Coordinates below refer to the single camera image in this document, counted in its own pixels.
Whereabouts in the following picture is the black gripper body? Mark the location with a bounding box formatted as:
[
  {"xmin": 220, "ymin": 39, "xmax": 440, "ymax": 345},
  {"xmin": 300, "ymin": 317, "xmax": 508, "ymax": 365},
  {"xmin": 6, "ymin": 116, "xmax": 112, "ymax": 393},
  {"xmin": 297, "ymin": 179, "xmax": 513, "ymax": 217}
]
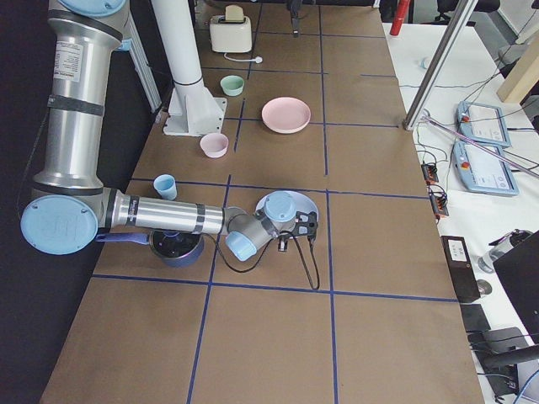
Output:
[{"xmin": 293, "ymin": 211, "xmax": 317, "ymax": 241}]

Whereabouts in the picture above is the blue plate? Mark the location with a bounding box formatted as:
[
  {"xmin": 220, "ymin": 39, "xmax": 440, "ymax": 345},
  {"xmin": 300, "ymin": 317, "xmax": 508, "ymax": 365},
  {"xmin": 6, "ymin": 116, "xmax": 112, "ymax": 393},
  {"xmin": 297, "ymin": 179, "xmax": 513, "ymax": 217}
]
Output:
[{"xmin": 256, "ymin": 189, "xmax": 320, "ymax": 231}]

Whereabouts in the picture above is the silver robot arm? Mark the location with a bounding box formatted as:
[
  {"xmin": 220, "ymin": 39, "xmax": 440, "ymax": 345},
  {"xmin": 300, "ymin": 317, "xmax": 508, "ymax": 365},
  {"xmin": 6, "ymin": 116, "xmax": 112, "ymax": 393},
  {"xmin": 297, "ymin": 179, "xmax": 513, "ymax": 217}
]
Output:
[{"xmin": 20, "ymin": 1, "xmax": 318, "ymax": 261}]

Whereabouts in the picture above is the brown paper table cover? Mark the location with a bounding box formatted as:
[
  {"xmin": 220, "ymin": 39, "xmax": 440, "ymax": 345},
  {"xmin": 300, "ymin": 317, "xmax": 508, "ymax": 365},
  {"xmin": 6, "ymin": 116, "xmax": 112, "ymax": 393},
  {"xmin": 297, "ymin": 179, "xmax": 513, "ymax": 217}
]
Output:
[{"xmin": 41, "ymin": 3, "xmax": 483, "ymax": 403}]

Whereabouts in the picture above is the pink plate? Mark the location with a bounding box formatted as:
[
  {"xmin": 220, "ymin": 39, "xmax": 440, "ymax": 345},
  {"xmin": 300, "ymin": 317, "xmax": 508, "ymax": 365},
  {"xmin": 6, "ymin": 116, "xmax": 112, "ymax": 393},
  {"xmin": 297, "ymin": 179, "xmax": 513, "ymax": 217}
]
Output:
[{"xmin": 261, "ymin": 97, "xmax": 311, "ymax": 134}]

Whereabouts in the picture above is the pink bowl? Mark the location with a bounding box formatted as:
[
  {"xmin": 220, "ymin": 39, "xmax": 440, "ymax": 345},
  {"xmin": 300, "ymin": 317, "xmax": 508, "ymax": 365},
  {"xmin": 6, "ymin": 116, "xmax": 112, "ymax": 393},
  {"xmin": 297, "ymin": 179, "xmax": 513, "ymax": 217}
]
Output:
[{"xmin": 200, "ymin": 133, "xmax": 229, "ymax": 158}]

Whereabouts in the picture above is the dark blue saucepan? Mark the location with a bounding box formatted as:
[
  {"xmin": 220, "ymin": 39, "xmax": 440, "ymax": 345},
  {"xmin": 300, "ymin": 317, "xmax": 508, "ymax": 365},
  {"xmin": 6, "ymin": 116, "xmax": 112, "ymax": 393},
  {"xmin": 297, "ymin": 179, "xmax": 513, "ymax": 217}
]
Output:
[{"xmin": 95, "ymin": 230, "xmax": 205, "ymax": 268}]

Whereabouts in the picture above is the light blue cup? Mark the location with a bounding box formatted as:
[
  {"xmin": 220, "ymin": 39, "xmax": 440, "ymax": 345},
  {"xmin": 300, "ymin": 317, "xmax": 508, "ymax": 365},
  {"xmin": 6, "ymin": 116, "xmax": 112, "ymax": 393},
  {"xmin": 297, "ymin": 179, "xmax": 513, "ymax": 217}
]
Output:
[{"xmin": 153, "ymin": 174, "xmax": 178, "ymax": 200}]

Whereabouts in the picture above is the green bowl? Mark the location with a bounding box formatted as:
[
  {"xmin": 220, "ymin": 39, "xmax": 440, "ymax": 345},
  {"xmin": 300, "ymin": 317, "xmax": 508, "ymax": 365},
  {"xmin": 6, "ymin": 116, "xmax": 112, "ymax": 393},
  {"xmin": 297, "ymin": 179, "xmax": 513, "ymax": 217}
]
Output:
[{"xmin": 220, "ymin": 75, "xmax": 245, "ymax": 97}]

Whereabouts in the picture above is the black box with label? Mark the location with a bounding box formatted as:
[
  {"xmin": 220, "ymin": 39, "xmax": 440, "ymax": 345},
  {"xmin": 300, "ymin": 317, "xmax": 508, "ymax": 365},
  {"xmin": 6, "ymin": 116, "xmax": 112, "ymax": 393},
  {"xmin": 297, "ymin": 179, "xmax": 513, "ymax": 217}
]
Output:
[{"xmin": 440, "ymin": 236, "xmax": 480, "ymax": 303}]

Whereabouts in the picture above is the lower teach pendant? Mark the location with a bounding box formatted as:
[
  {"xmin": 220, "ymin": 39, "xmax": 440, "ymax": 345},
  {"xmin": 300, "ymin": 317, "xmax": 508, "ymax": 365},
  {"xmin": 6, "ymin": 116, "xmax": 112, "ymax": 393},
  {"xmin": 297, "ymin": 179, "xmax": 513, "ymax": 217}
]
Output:
[{"xmin": 452, "ymin": 141, "xmax": 519, "ymax": 196}]

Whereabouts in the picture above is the teach pendant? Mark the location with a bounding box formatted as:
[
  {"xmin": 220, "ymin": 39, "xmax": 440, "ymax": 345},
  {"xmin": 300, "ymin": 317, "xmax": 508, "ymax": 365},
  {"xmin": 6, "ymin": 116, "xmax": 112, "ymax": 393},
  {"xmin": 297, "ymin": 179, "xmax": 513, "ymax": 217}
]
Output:
[
  {"xmin": 452, "ymin": 141, "xmax": 519, "ymax": 196},
  {"xmin": 456, "ymin": 101, "xmax": 511, "ymax": 148}
]

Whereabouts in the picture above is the cream white toaster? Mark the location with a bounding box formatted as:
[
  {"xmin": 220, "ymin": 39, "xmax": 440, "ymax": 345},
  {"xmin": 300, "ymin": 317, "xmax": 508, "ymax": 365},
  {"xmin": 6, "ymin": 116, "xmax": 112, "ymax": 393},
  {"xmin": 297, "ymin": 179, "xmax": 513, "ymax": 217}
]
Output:
[{"xmin": 209, "ymin": 4, "xmax": 253, "ymax": 53}]

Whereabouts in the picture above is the upper teach pendant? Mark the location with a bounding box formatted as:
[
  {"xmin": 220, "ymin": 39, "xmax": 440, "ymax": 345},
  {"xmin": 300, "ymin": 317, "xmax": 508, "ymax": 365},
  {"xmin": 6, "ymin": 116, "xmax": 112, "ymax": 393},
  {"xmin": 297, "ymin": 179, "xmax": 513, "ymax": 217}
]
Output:
[{"xmin": 456, "ymin": 101, "xmax": 511, "ymax": 148}]

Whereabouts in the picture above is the red cylinder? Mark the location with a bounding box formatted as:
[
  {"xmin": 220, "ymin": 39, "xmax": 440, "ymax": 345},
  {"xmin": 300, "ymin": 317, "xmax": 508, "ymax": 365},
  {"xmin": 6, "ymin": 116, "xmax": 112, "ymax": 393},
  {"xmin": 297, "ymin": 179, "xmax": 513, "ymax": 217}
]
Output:
[{"xmin": 389, "ymin": 0, "xmax": 411, "ymax": 37}]

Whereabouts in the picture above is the white pillar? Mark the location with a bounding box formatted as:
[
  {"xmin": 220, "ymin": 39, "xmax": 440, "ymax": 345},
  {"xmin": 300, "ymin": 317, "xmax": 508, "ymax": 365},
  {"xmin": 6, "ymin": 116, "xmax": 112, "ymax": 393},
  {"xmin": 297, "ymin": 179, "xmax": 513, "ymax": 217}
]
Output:
[{"xmin": 152, "ymin": 0, "xmax": 202, "ymax": 86}]

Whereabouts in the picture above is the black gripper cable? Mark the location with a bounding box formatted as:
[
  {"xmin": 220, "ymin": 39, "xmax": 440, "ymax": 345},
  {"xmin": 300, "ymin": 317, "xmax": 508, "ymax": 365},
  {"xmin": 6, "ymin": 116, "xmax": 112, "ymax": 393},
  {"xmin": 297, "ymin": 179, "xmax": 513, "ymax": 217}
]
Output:
[{"xmin": 214, "ymin": 229, "xmax": 321, "ymax": 291}]

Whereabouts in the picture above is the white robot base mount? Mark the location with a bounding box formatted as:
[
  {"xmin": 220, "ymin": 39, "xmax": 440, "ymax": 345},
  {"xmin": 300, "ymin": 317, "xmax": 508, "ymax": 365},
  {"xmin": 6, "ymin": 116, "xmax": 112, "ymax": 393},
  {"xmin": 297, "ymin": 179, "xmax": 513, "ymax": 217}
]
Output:
[{"xmin": 163, "ymin": 85, "xmax": 227, "ymax": 137}]

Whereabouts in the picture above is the white power plug cable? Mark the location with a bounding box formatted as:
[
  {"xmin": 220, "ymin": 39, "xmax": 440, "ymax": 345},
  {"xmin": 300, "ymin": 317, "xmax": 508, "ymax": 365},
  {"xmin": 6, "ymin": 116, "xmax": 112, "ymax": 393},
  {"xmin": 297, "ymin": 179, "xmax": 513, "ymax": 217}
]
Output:
[{"xmin": 222, "ymin": 51, "xmax": 264, "ymax": 66}]

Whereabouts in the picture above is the aluminium frame post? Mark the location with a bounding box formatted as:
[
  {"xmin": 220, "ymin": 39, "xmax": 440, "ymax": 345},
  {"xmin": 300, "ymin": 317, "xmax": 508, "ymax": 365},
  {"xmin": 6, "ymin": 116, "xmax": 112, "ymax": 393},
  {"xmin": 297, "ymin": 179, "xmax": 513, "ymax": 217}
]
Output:
[{"xmin": 403, "ymin": 0, "xmax": 478, "ymax": 130}]

